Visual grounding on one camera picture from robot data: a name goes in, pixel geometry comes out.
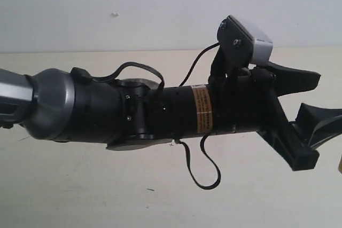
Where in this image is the round stainless steel plate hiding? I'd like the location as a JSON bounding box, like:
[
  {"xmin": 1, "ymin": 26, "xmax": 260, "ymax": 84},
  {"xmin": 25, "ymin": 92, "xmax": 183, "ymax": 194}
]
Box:
[{"xmin": 106, "ymin": 138, "xmax": 173, "ymax": 151}]

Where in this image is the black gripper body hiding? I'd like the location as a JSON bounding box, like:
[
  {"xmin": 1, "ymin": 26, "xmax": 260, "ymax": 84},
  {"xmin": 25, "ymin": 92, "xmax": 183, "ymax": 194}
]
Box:
[{"xmin": 208, "ymin": 69, "xmax": 319, "ymax": 171}]

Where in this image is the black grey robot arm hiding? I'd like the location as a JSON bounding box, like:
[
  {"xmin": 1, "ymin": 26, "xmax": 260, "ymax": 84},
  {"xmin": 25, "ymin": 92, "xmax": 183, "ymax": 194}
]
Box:
[{"xmin": 1, "ymin": 63, "xmax": 341, "ymax": 171}]

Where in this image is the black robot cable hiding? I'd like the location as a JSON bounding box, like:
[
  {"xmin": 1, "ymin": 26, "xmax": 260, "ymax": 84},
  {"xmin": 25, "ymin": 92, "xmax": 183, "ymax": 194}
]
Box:
[{"xmin": 88, "ymin": 42, "xmax": 222, "ymax": 190}]

